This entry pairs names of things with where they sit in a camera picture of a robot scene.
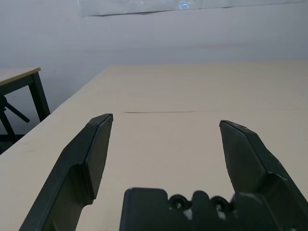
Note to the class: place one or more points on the black tripod stand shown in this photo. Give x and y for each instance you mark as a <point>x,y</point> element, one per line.
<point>14,111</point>

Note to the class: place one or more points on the side table with black frame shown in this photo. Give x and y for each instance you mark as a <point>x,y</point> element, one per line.
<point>36,91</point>

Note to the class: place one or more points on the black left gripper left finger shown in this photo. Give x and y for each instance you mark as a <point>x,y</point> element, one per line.
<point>72,156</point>

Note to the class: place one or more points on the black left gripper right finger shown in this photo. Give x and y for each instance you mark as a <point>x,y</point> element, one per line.
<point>255,154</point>

